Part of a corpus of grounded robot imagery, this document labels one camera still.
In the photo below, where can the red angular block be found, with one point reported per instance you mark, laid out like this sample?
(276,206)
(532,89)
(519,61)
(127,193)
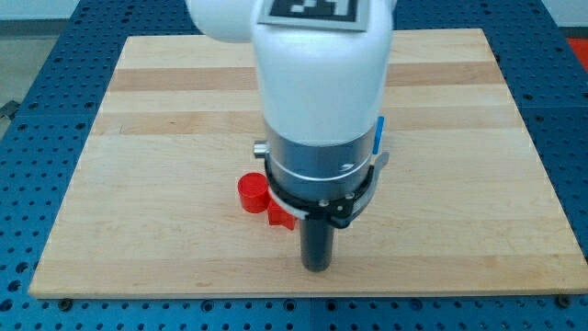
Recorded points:
(278,216)

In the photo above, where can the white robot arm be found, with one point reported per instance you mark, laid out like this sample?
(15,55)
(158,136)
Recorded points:
(321,68)

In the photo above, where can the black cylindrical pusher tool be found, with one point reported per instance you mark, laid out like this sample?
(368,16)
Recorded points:
(316,244)

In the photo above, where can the black white fiducial marker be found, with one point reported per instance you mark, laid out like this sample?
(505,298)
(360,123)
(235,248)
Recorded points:
(346,15)

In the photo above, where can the wooden board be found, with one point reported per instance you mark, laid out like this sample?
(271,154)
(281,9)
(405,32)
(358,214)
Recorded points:
(463,207)

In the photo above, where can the blue perforated table plate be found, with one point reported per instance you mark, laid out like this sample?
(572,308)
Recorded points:
(44,141)

